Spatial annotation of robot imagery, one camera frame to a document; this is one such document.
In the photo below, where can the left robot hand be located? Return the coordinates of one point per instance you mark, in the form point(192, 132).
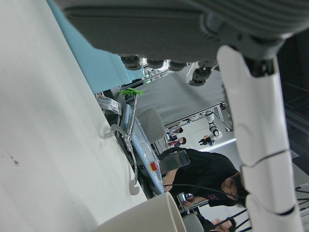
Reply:
point(169, 26)

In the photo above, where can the beige cup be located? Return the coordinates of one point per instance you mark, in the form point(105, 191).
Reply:
point(149, 215)

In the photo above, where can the green plastic clamp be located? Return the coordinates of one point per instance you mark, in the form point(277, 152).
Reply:
point(131, 91)

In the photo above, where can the light blue plastic bin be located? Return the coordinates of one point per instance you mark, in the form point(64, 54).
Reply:
point(96, 65)

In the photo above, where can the clear plastic bag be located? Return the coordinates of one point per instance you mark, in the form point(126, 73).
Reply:
point(109, 105)

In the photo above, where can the white humanoid robot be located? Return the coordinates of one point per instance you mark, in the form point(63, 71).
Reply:
point(212, 128)

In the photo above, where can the grey teach pendant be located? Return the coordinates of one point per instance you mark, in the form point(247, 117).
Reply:
point(144, 149)

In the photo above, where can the person in black shirt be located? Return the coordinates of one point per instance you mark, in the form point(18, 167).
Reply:
point(205, 169)

